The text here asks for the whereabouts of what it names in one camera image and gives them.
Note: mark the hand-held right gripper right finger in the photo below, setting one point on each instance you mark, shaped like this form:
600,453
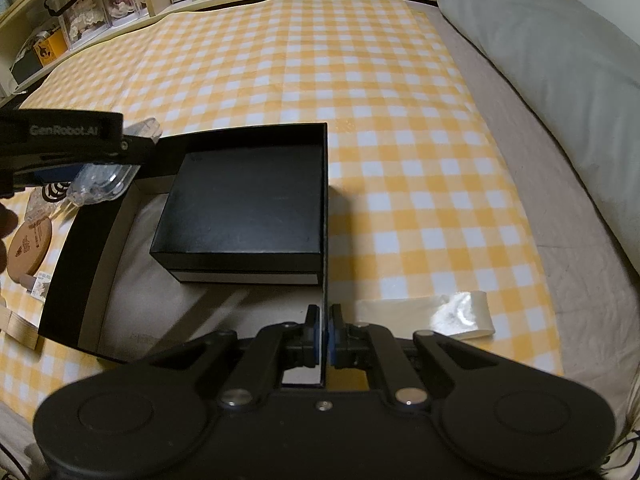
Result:
334,342

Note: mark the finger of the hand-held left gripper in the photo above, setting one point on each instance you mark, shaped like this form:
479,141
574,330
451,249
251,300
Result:
115,152

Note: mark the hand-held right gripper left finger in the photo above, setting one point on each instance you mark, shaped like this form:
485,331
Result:
314,340

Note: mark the large black box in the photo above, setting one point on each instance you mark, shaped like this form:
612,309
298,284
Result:
85,260

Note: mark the round cork coaster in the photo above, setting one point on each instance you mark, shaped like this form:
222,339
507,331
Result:
30,250

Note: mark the small black lidded box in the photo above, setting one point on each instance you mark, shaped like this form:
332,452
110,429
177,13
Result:
240,210

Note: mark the pale wooden block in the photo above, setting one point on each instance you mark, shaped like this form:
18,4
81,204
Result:
20,327

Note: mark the yellow printed box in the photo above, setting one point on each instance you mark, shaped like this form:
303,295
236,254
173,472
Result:
50,47

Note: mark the glossy clear tape strip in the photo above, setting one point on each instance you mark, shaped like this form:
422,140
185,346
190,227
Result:
450,315

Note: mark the clear display boxes with dolls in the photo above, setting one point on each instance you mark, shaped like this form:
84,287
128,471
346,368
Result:
95,2

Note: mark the yellow white checkered cloth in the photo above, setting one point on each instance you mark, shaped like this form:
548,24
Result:
350,85

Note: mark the beige bed sheet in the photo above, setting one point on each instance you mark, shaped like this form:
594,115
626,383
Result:
560,240

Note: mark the grey pillow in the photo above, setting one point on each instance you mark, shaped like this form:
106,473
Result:
550,70

